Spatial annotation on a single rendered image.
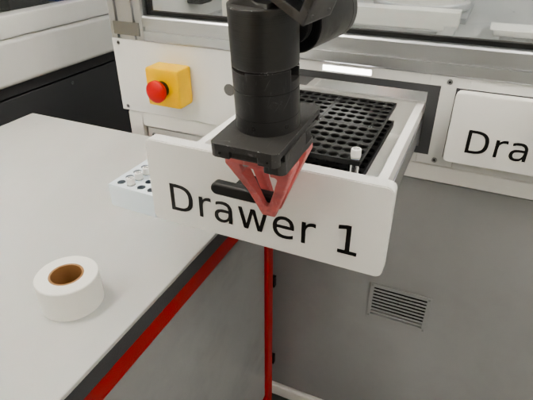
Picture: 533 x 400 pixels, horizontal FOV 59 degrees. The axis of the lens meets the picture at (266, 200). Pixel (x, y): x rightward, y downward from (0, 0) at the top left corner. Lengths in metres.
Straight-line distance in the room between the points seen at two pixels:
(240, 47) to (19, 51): 0.96
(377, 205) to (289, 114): 0.13
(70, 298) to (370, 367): 0.77
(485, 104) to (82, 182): 0.65
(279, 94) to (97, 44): 1.12
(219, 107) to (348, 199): 0.48
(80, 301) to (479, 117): 0.59
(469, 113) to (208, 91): 0.46
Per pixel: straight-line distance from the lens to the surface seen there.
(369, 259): 0.51
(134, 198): 0.74
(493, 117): 0.77
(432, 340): 1.06
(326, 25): 0.43
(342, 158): 0.58
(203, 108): 0.93
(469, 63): 0.77
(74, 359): 0.55
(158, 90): 0.88
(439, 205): 0.87
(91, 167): 0.91
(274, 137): 0.41
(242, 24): 0.38
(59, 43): 1.38
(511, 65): 0.77
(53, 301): 0.57
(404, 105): 0.81
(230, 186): 0.49
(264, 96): 0.39
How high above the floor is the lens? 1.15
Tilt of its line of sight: 31 degrees down
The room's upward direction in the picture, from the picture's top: straight up
